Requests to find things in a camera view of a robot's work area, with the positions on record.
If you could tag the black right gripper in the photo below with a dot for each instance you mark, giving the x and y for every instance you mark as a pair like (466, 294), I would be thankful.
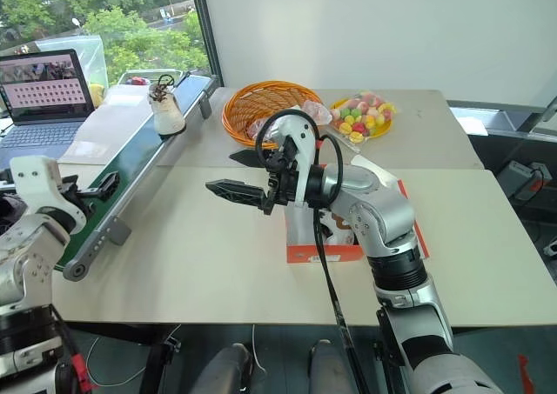
(283, 181)

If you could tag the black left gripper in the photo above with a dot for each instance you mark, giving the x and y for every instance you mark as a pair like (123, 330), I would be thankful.
(76, 196)

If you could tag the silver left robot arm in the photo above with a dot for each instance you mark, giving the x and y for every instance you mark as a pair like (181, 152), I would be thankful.
(26, 255)

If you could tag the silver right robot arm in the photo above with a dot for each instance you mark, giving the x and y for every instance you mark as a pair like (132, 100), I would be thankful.
(383, 220)

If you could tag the orange shoebox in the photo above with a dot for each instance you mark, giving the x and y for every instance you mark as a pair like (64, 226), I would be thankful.
(304, 252)

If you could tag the green conveyor belt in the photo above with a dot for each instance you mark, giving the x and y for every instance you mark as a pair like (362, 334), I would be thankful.
(139, 155)

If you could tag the white paper sheet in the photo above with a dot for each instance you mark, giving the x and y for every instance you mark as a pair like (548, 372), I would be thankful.
(104, 128)

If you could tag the orange wicker basket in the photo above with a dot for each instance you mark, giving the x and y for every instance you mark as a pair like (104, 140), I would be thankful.
(243, 107)

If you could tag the white shoe with dark laces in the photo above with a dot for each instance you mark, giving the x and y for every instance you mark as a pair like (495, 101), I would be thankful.
(167, 113)

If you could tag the clear bag of pink items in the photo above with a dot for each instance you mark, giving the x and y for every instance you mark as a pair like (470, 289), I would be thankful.
(320, 111)

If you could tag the white shoe with brown trim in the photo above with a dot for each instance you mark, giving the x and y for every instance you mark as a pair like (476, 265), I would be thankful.
(339, 231)

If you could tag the red item in crate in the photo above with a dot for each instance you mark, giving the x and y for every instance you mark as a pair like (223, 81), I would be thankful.
(138, 80)

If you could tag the grey laptop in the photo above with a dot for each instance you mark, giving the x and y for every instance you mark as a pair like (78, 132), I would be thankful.
(39, 94)

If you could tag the grey plastic crate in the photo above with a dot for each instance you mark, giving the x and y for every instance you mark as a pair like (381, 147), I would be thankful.
(130, 73)

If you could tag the bag of colourful toy fruit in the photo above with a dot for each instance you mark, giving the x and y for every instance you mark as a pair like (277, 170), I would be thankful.
(363, 115)

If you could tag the yellow plate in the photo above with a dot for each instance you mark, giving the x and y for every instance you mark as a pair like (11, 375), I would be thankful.
(385, 126)

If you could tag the dark rounded grey shape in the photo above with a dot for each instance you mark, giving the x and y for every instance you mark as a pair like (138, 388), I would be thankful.
(326, 368)
(226, 370)

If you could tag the grey electrical box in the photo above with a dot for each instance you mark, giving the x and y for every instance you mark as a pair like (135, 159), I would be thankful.
(522, 178)

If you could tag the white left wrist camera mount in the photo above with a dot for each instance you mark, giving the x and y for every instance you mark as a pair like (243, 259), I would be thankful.
(41, 181)

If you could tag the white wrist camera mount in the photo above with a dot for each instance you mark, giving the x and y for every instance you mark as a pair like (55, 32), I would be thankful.
(41, 181)
(300, 137)

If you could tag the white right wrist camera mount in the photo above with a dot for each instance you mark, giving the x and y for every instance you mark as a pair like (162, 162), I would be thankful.
(300, 137)

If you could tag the black table frame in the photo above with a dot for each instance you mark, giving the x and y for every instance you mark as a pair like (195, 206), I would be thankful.
(152, 350)

